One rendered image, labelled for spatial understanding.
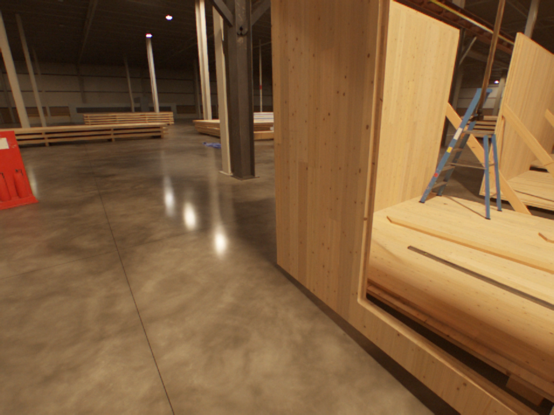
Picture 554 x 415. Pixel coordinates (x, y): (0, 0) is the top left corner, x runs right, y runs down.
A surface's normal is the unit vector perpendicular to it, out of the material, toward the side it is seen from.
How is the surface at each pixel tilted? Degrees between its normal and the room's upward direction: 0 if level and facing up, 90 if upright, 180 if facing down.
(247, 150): 90
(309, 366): 0
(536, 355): 0
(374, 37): 90
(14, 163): 90
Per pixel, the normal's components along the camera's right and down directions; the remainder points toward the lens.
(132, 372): 0.00, -0.94
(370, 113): -0.86, 0.17
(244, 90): 0.60, 0.27
